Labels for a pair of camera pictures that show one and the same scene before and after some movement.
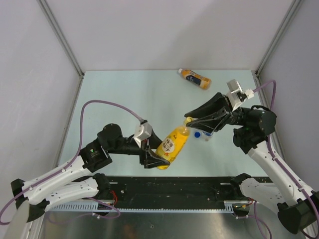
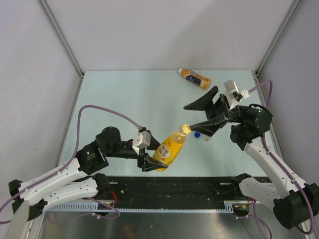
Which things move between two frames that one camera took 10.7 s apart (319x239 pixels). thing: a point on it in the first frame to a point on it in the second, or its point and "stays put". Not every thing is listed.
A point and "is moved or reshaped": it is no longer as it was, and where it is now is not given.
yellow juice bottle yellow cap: (173, 143) is moved or reshaped
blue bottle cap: (197, 134) stays put
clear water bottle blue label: (207, 136) stays put
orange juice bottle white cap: (192, 76) stays put
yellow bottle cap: (188, 120) to (186, 128)
